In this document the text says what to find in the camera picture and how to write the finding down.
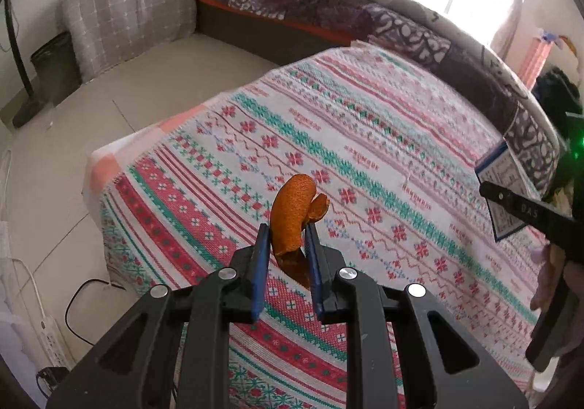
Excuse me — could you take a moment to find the person's right hand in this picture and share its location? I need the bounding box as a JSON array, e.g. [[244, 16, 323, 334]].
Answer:
[[530, 243, 565, 312]]

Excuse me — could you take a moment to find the black waste bin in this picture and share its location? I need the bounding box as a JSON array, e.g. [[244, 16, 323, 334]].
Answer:
[[31, 31, 81, 106]]

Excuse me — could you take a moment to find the black floor fan stand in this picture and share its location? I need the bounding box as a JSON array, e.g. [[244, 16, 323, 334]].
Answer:
[[4, 0, 45, 129]]

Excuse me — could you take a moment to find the grey checked covered chair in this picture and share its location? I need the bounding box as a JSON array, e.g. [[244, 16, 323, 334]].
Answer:
[[58, 0, 196, 83]]

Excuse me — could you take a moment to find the blue white carton box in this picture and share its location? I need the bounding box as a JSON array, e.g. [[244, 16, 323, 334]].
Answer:
[[474, 140, 539, 242]]

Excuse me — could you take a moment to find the black bag on cabinet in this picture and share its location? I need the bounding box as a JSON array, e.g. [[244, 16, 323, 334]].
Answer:
[[531, 67, 583, 131]]

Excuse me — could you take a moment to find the purple floral folded quilt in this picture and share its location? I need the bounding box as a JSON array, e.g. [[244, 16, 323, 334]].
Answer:
[[204, 0, 563, 194]]

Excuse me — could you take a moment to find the black cable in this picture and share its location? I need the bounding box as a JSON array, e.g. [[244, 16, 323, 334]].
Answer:
[[63, 276, 127, 348]]

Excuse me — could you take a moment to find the white power strip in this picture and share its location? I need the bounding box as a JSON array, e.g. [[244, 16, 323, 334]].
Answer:
[[39, 316, 72, 370]]

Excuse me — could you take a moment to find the bed with patterned sheet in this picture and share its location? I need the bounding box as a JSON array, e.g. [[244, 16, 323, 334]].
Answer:
[[83, 46, 542, 408]]

